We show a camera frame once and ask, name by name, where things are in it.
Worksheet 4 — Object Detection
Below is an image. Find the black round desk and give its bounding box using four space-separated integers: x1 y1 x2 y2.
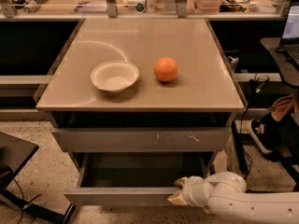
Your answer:
260 37 299 88

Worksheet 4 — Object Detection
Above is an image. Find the black floor cable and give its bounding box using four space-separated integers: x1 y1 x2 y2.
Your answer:
227 103 254 182

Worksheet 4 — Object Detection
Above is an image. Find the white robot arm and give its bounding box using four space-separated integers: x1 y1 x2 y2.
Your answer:
168 172 299 224

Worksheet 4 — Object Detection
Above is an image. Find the open laptop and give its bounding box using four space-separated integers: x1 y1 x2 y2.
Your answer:
279 0 299 66

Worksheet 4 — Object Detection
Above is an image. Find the grey drawer cabinet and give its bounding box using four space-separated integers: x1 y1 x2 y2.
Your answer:
36 16 246 201

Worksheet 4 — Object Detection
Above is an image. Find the grey drawer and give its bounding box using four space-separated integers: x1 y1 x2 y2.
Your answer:
64 152 214 206
52 127 231 153

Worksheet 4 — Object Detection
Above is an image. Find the black sneaker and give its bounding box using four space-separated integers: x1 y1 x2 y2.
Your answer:
249 119 274 155

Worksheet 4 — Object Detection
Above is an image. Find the white wrapped gripper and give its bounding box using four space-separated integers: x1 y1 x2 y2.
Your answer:
167 176 214 207

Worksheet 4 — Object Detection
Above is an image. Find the black side table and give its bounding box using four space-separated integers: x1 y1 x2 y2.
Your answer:
0 133 76 224

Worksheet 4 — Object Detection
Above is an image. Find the orange ball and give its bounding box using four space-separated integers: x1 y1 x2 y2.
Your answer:
154 57 178 82

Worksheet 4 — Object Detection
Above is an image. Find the white cloth bag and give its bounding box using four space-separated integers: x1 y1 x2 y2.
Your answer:
210 150 228 175

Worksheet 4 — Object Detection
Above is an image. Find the grey top drawer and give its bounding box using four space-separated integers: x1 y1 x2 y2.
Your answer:
52 127 231 153

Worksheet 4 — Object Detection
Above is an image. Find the white paper bowl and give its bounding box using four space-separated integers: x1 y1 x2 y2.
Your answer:
91 61 139 93

